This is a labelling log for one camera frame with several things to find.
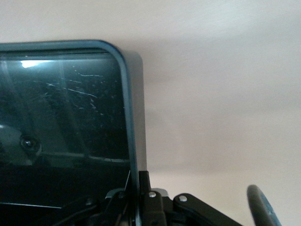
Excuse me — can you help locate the brown table cover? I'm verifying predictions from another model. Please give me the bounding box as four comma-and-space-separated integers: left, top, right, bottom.
0, 0, 301, 226

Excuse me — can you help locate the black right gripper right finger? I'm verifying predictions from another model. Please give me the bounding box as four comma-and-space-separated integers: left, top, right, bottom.
138, 170, 243, 226

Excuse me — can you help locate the black plastic box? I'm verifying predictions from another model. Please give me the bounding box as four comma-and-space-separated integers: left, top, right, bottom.
0, 39, 148, 226

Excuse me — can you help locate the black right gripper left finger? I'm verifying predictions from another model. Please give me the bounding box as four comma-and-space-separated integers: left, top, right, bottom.
94, 188, 136, 226

